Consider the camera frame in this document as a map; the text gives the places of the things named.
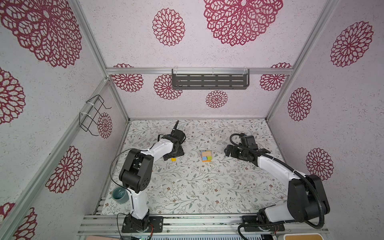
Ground plain tan wood block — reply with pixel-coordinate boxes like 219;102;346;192
201;151;212;157

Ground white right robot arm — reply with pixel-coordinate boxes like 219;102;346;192
224;134;330;229

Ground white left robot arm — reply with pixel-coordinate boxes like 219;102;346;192
119;129;186;220

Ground teal ceramic cup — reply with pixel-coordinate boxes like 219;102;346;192
112;187;130;204

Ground orange topped white box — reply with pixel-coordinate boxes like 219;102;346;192
283;233;324;240

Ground dark grey wall shelf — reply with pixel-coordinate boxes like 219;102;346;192
171;69;250;90

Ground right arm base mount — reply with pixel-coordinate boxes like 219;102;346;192
242;213;285;232

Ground black wire wall rack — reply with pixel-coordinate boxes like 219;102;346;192
78;95;111;137

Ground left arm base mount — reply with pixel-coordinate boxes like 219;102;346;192
122;213;164;233

